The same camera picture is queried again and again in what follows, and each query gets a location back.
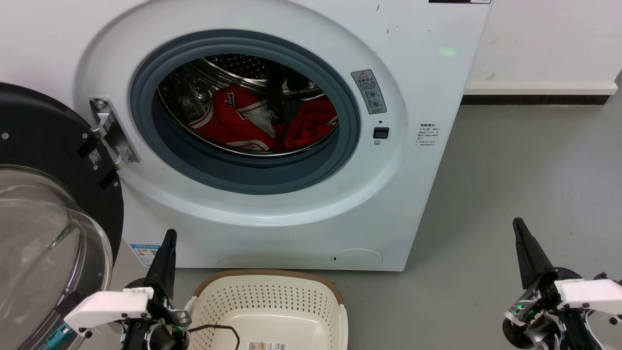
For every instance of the black door latch socket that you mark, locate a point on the black door latch socket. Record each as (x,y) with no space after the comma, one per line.
(381,132)

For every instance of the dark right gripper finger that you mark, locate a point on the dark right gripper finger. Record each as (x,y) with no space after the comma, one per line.
(540,265)
(526,262)

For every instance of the barcode label sticker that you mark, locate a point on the barcode label sticker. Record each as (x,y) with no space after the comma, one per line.
(267,346)

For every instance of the grey warning label sticker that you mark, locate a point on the grey warning label sticker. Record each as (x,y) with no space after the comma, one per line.
(369,92)

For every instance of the blue energy label sticker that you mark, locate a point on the blue energy label sticker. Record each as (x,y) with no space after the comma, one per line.
(145,253)

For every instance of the grey rubber door gasket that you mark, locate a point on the grey rubber door gasket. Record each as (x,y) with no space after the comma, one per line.
(243,177)

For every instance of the white front-load washing machine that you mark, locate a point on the white front-load washing machine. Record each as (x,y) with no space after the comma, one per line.
(301,214)

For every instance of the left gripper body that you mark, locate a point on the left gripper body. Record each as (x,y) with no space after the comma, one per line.
(107,308)

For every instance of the cream perforated laundry basket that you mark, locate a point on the cream perforated laundry basket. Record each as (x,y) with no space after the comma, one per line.
(272,301)

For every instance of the stainless steel washing machine drum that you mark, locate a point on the stainless steel washing machine drum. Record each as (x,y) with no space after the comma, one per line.
(194,82)

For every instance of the black washer door glass bowl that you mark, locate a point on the black washer door glass bowl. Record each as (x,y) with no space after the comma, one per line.
(43,146)

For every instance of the round white filter cover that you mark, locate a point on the round white filter cover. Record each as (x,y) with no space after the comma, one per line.
(357,259)

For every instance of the red garment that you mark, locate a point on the red garment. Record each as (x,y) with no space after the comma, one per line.
(228,121)

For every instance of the black skirting strip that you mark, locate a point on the black skirting strip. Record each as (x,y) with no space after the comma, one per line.
(534,100)

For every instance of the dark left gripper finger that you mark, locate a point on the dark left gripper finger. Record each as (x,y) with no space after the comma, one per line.
(158,270)
(168,272)

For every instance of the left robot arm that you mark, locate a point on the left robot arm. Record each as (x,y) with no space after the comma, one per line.
(60,335)

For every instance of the silver metal door hinge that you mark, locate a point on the silver metal door hinge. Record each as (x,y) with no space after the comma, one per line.
(111,131)

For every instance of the QR code sticker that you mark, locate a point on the QR code sticker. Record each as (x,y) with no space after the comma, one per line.
(95,157)

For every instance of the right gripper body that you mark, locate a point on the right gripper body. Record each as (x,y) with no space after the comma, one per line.
(583,296)

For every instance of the white text sticker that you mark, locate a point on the white text sticker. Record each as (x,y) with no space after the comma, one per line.
(427,134)

